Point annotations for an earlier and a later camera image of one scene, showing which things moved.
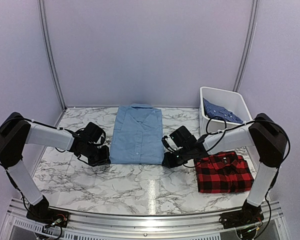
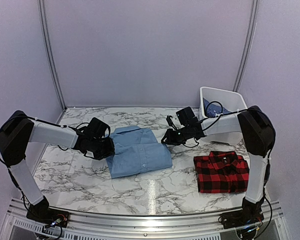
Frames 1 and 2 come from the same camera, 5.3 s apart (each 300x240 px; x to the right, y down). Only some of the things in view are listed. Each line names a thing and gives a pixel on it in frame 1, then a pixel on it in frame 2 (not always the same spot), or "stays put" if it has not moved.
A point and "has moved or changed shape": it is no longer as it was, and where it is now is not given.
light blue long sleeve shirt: (138, 135) has moved or changed shape
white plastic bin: (218, 133) stays put
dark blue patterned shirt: (211, 110) stays put
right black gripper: (169, 163) → (170, 139)
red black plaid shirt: (223, 172) stays put
